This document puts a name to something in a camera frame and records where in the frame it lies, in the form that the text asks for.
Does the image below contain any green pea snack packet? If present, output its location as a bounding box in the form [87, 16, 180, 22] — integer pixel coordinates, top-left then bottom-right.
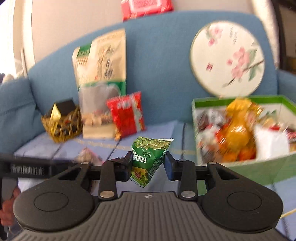
[130, 137, 174, 188]

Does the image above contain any person's left hand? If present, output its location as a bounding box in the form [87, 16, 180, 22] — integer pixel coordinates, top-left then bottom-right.
[0, 186, 21, 226]

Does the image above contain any blue sofa cushion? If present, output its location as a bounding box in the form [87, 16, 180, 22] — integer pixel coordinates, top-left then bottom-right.
[1, 78, 45, 154]

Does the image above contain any red snack bag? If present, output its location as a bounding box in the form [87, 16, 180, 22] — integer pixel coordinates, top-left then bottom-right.
[106, 91, 145, 140]

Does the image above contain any gold foil pyramid packet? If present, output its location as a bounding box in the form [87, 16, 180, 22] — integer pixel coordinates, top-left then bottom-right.
[49, 103, 61, 136]

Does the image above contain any orange jelly snack bag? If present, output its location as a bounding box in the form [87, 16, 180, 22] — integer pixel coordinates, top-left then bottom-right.
[216, 98, 262, 163]

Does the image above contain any green white cardboard box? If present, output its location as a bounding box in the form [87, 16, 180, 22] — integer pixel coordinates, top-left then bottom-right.
[192, 95, 295, 184]

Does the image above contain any white snack packet in box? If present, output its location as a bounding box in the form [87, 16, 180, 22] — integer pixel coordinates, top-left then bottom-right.
[253, 125, 290, 160]

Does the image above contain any large beige green snack bag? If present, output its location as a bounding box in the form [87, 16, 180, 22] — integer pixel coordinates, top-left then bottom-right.
[72, 29, 126, 139]

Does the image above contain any blue sofa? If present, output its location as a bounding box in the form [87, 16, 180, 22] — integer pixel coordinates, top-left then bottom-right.
[0, 10, 296, 155]

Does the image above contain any red wet wipes pack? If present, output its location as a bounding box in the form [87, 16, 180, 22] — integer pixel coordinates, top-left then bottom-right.
[121, 0, 174, 21]

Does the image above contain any gold wire basket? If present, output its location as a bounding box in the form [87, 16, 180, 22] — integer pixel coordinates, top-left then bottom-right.
[41, 105, 82, 143]

